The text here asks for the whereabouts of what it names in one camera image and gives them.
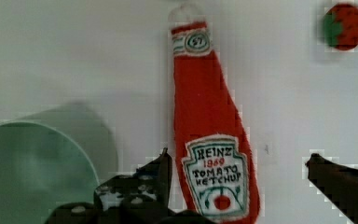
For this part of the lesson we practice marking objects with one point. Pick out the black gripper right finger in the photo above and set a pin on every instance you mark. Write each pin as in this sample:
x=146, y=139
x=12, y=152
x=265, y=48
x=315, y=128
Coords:
x=337, y=182

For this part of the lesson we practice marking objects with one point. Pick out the red plush ketchup bottle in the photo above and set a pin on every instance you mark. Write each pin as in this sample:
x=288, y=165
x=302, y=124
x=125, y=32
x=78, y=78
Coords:
x=213, y=156

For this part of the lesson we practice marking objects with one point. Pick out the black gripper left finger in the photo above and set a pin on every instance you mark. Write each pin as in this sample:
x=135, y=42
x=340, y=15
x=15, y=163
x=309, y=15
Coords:
x=140, y=198

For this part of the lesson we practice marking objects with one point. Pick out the small red tomato toy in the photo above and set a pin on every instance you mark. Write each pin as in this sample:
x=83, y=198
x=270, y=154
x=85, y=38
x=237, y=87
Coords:
x=340, y=26

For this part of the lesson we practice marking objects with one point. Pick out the green metal cup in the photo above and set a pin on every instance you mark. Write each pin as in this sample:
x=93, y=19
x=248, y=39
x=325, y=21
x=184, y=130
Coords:
x=51, y=158

